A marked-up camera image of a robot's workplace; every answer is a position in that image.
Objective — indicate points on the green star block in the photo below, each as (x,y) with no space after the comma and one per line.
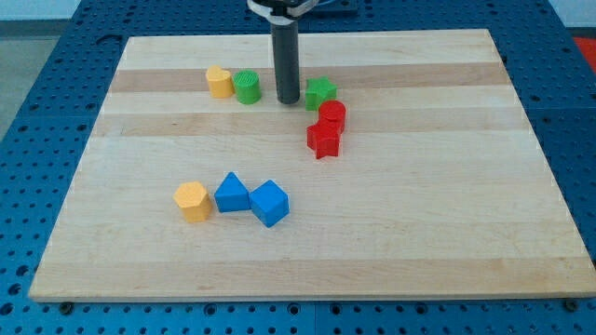
(318,90)

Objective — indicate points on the green cylinder block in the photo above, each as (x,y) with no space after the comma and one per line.
(247,86)

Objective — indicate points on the blue triangle block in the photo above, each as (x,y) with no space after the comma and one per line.
(232,194)

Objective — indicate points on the yellow heart block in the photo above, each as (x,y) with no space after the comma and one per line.
(220,82)

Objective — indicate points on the blue cube block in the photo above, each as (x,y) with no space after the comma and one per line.
(269,203)

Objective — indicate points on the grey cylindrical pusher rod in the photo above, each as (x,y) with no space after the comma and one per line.
(286,62)

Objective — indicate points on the yellow hexagon block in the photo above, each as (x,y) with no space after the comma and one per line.
(193,200)

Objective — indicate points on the red star block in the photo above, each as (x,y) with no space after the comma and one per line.
(323,138)

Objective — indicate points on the wooden board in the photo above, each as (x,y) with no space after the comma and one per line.
(440,191)

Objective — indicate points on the red cylinder block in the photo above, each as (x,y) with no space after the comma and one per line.
(332,113)

